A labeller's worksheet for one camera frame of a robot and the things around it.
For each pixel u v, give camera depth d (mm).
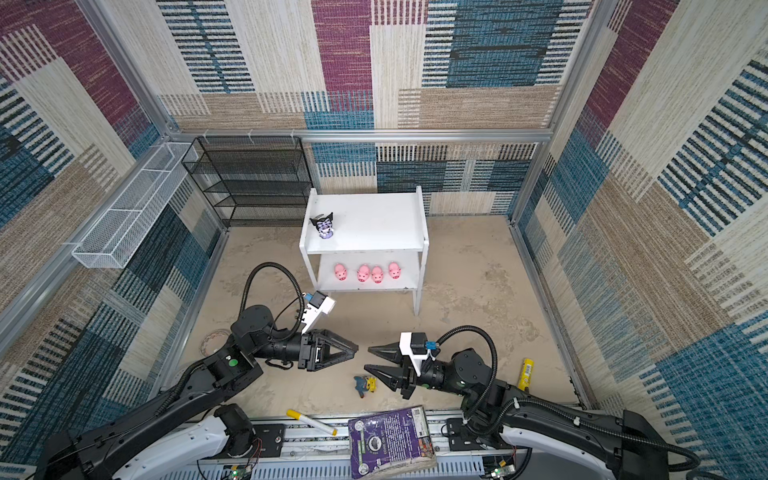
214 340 909
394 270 834
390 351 629
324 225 674
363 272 831
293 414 773
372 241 694
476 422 559
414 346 530
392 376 570
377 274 828
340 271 833
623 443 451
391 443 714
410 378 565
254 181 1097
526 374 813
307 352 559
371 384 787
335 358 671
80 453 409
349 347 649
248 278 649
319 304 606
